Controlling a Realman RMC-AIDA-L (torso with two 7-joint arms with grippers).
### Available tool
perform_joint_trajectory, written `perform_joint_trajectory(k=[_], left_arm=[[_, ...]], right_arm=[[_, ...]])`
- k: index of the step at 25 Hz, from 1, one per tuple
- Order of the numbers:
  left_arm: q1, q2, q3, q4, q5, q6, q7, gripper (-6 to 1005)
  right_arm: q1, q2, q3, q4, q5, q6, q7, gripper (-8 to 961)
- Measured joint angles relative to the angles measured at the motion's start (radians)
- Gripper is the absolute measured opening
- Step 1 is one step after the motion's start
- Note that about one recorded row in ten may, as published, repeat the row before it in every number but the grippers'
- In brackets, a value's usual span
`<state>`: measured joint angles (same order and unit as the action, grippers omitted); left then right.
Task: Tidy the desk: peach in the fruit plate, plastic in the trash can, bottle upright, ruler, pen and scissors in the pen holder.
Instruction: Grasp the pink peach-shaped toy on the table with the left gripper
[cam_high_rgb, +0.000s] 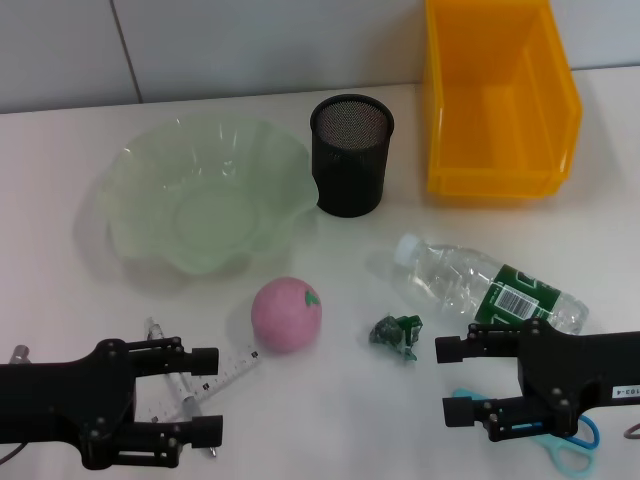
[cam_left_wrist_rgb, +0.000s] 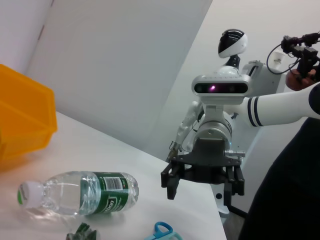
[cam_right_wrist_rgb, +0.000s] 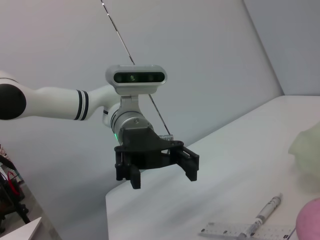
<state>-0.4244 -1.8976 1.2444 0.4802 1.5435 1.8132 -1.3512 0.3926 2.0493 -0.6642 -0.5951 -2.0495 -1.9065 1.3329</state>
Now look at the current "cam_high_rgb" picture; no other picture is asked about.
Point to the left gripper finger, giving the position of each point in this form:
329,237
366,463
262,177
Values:
205,431
202,361

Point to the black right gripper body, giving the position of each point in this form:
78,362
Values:
585,370

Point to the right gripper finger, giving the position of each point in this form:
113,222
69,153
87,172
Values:
452,349
460,411

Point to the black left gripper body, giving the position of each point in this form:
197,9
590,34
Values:
60,400

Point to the green plastic wrapper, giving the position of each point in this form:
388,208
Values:
387,332

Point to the clear water bottle green label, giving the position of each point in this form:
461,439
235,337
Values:
450,280

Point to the pink peach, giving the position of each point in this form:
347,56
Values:
285,320

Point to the white plastic ruler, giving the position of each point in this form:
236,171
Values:
235,367

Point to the grey ballpoint pen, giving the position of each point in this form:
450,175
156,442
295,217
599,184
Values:
182,395

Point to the blue scissors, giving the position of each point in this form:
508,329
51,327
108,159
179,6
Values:
552,445

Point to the green glass fruit plate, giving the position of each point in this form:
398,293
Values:
210,215

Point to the black mesh pen holder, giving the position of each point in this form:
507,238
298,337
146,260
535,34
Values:
350,175

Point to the yellow plastic bin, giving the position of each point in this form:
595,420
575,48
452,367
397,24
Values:
500,125

